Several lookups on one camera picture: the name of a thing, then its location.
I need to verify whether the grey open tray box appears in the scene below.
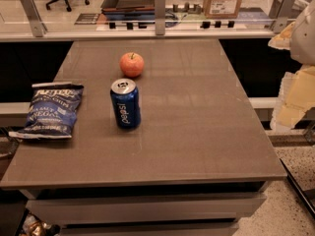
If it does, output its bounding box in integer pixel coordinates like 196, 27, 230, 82
100, 0, 161, 14

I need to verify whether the white drawer cabinet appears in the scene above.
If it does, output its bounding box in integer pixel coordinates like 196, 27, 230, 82
18, 180, 270, 236

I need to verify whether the blue pepsi can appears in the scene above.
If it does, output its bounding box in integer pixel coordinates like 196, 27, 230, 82
110, 78, 141, 129

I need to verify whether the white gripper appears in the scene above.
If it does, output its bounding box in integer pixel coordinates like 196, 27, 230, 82
268, 0, 315, 132

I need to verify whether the metal railing post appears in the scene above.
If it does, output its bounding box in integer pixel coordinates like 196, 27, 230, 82
20, 0, 46, 37
155, 0, 165, 35
269, 0, 295, 33

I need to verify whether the red apple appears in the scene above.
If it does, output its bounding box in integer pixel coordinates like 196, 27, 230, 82
119, 52, 145, 78

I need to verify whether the middle metal railing post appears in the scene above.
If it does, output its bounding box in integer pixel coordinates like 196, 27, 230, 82
155, 0, 165, 35

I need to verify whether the left metal railing post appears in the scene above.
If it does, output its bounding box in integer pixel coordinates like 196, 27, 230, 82
20, 0, 46, 37

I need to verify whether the right metal railing post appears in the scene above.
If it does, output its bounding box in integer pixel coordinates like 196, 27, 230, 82
269, 0, 295, 33

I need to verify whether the blue chips bag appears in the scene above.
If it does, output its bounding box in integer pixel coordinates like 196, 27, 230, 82
9, 83, 84, 140

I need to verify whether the cardboard box with label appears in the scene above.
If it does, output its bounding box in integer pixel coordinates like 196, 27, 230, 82
203, 0, 242, 19

